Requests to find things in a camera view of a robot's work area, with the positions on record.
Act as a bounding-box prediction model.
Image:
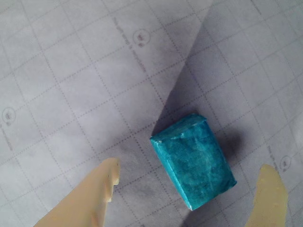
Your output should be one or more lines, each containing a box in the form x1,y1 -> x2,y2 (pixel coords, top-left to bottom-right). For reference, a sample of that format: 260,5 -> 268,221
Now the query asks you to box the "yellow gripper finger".
35,157 -> 122,227
243,164 -> 289,227

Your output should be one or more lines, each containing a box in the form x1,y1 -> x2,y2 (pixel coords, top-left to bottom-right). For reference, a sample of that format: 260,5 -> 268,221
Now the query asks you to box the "blue block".
149,113 -> 238,212

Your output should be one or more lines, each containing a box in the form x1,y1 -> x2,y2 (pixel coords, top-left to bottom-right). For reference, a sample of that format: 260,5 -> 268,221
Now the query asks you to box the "brown gridded wrapping paper sheet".
0,0 -> 303,227

